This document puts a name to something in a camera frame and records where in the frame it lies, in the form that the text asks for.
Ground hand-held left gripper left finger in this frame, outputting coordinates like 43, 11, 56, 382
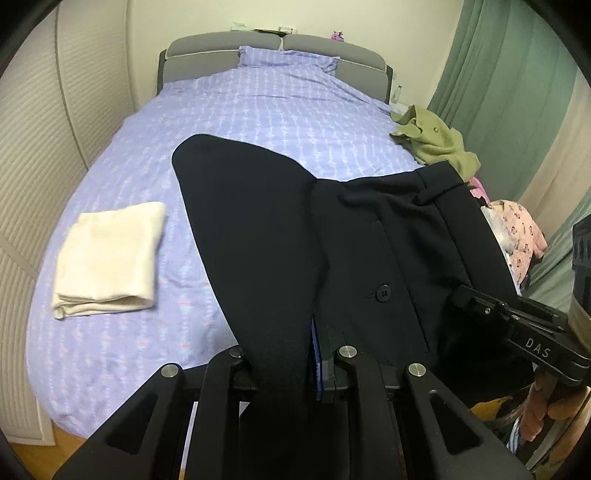
51, 346, 259, 480

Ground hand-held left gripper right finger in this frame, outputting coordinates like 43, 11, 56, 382
312, 323, 534, 480

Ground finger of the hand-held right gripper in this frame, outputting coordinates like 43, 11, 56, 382
450, 284, 568, 333

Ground black pants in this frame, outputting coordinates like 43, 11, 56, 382
172, 134, 536, 480

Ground person's right hand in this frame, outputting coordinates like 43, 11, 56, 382
521, 382, 591, 442

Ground yellow cloth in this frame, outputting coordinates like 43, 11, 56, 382
468, 396, 509, 422

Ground pink patterned garment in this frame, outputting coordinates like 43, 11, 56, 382
488, 198, 550, 283

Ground folded cream cloth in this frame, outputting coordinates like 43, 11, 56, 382
51, 202, 167, 320

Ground olive green garment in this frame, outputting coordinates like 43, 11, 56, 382
390, 105, 481, 178

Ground green curtain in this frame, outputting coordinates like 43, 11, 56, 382
427, 0, 591, 315

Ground bed with lilac sheet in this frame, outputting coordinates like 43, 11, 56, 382
25, 60, 430, 439

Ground white louvered wardrobe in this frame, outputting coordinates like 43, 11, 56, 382
0, 4, 134, 444

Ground purple patterned pillow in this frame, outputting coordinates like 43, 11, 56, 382
238, 45, 341, 75

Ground grey padded headboard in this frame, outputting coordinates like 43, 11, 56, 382
158, 33, 394, 104

